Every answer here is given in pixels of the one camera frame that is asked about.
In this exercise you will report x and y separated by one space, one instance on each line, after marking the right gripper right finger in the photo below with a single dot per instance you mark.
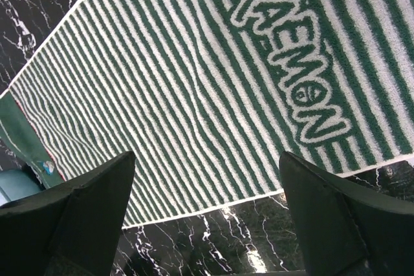
344 228

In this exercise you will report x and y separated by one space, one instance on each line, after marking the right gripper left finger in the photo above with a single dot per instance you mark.
72 228

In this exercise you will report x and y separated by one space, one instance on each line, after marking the green white striped towel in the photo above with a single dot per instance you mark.
208 94

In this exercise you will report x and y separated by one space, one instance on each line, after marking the blue transparent plastic container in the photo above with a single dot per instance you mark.
18 183

